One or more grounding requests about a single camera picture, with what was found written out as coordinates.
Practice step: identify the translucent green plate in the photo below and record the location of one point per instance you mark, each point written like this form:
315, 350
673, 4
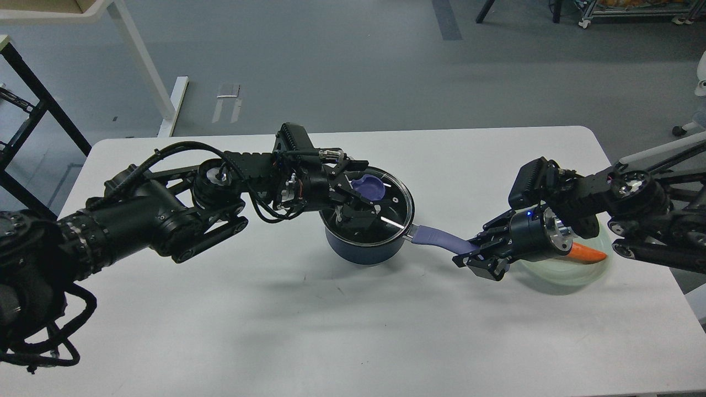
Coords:
558, 276

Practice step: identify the glass pot lid purple knob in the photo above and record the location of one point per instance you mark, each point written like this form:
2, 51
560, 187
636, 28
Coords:
383, 214

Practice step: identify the black metal rack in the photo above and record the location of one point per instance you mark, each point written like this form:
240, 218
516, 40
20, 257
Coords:
46, 105

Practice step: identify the white table frame leg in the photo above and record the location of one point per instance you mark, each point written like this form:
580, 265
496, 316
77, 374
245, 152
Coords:
87, 12

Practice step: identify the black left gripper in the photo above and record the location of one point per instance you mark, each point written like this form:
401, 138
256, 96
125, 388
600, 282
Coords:
310, 185

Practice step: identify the wheeled metal cart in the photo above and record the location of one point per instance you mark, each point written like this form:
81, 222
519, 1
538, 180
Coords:
678, 12

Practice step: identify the dark blue saucepan purple handle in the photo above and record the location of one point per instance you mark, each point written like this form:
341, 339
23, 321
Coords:
384, 237

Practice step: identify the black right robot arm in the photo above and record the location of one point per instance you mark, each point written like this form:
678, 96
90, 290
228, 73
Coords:
656, 221

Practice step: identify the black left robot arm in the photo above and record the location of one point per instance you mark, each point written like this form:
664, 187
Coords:
181, 201

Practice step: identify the orange toy carrot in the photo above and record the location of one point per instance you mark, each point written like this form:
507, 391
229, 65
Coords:
584, 254

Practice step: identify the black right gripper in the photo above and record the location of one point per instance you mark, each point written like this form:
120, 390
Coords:
535, 234

